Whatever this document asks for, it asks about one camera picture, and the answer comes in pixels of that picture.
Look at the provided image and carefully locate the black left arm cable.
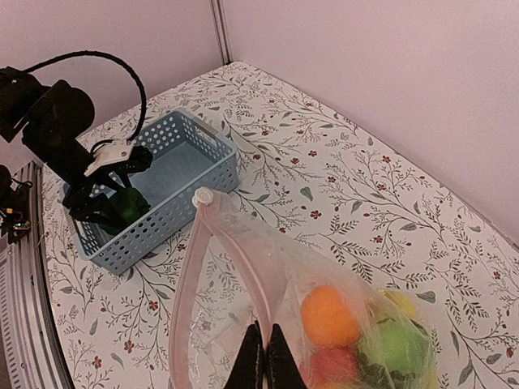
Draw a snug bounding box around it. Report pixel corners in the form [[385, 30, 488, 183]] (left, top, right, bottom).
[[22, 49, 148, 143]]

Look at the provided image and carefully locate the red toy apple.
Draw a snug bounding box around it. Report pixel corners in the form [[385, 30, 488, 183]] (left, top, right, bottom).
[[308, 347, 359, 384]]

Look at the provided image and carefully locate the clear zip top bag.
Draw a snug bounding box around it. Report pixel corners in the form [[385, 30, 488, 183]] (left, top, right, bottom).
[[169, 188, 437, 388]]

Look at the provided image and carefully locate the light blue perforated basket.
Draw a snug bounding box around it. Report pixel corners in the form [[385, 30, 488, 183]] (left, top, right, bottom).
[[68, 109, 238, 276]]

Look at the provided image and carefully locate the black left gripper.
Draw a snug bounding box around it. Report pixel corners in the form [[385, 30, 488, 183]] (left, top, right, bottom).
[[52, 135, 126, 229]]

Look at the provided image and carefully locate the yellow toy banana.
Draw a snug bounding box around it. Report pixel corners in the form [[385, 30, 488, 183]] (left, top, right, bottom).
[[379, 289, 418, 319]]

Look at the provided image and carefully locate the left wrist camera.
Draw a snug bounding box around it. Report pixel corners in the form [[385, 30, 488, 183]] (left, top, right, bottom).
[[84, 139, 153, 177]]

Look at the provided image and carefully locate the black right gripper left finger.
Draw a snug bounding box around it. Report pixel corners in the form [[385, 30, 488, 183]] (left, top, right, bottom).
[[226, 322, 264, 389]]

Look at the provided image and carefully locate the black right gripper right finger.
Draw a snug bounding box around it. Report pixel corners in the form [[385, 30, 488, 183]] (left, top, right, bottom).
[[266, 323, 307, 389]]

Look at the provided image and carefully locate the green toy watermelon ball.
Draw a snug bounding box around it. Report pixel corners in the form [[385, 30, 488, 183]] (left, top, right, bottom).
[[357, 319, 431, 375]]

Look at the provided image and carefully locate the green toy bell pepper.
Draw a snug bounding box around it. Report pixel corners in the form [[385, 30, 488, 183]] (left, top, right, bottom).
[[99, 187, 151, 236]]

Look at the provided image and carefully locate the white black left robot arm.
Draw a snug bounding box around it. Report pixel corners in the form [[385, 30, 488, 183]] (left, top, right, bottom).
[[1, 67, 126, 229]]

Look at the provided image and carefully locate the aluminium front rail frame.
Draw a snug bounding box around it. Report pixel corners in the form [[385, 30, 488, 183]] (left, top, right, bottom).
[[1, 162, 74, 388]]

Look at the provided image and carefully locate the left aluminium corner post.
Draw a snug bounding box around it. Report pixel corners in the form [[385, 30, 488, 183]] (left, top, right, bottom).
[[210, 0, 234, 65]]

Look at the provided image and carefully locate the floral tablecloth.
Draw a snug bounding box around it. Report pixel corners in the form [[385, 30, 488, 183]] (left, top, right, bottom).
[[42, 62, 518, 388]]

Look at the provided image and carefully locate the orange toy orange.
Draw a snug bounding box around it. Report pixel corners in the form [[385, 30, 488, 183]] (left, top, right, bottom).
[[301, 285, 362, 348]]

